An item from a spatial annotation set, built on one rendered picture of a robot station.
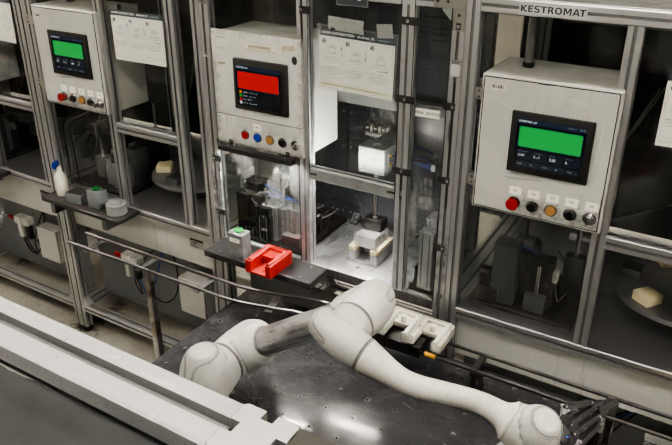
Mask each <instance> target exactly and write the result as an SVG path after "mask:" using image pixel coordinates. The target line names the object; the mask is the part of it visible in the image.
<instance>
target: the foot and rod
mask: <svg viewBox="0 0 672 445"><path fill-rule="evenodd" d="M387 221H388V217H385V216H381V215H378V195H376V194H373V213H369V214H367V215H366V216H365V217H364V218H363V228H365V229H369V230H373V231H377V232H380V233H381V232H382V231H383V230H384V229H385V228H386V227H387Z"/></svg>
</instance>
